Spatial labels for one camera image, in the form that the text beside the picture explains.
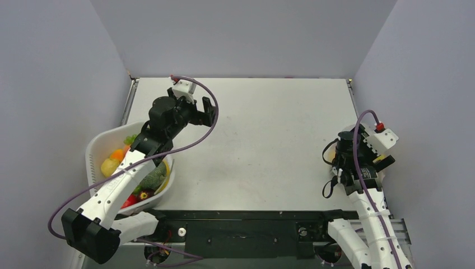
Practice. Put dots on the yellow fake lemon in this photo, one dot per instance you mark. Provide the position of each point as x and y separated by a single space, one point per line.
109 166

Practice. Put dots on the red fake pepper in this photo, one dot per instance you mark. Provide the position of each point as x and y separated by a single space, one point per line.
137 197

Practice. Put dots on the orange fake fruit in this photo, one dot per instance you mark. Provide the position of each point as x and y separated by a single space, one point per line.
117 155

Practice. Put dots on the green fake melon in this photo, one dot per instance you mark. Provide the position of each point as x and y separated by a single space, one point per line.
155 179

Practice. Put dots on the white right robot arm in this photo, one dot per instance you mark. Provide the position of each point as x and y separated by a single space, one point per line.
358 163

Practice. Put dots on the white plastic basket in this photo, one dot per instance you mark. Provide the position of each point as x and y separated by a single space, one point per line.
103 145

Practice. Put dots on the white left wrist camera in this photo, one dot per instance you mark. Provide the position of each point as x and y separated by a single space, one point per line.
184 89

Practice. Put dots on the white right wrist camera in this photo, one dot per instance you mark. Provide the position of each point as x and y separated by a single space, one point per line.
381 142

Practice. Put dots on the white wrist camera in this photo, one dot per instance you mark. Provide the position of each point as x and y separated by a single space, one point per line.
184 89
381 142

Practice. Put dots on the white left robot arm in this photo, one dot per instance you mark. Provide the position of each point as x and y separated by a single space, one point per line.
92 229

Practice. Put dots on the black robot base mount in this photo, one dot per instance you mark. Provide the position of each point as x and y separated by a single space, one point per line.
246 234

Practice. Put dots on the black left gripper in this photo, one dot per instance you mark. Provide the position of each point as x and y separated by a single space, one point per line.
206 117

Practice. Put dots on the green fake grapes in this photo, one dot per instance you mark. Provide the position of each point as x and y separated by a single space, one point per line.
129 139

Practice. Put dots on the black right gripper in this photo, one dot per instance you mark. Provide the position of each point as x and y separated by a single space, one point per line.
384 162

